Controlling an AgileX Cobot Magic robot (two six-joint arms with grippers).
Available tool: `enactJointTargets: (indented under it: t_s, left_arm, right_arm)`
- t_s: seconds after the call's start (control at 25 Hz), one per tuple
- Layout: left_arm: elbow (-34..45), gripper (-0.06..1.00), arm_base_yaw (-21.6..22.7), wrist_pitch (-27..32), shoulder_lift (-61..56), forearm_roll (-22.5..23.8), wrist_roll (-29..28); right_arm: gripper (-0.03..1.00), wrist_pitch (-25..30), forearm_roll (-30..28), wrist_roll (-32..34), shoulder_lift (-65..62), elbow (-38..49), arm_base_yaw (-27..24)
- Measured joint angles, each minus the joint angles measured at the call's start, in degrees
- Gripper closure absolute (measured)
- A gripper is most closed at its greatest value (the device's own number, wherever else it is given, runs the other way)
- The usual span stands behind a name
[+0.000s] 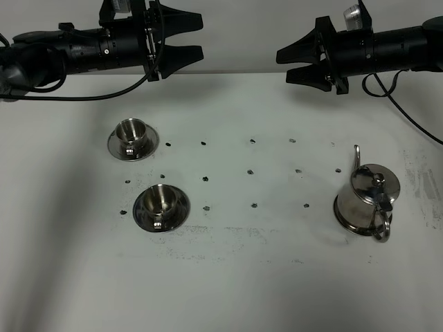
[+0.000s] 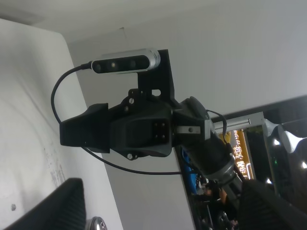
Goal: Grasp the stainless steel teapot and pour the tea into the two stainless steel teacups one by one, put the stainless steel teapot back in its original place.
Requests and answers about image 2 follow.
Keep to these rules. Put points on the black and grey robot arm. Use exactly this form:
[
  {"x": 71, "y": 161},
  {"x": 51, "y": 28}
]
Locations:
[{"x": 211, "y": 156}]

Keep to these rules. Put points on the stainless steel teapot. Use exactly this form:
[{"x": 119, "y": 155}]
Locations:
[{"x": 95, "y": 223}]

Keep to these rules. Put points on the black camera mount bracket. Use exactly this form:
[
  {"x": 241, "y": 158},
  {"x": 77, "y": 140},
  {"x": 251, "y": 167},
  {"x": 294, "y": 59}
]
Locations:
[{"x": 159, "y": 78}]

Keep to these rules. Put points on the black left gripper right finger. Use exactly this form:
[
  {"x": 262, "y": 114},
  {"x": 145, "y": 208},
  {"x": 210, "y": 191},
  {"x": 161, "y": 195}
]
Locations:
[{"x": 261, "y": 209}]

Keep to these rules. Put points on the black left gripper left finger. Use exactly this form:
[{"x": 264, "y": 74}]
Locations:
[{"x": 63, "y": 209}]

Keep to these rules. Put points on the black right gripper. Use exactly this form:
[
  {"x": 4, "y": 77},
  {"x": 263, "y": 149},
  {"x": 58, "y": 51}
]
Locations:
[{"x": 140, "y": 125}]

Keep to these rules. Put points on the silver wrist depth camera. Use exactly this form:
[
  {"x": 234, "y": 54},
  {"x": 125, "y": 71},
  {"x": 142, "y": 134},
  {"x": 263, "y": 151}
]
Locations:
[{"x": 132, "y": 61}]

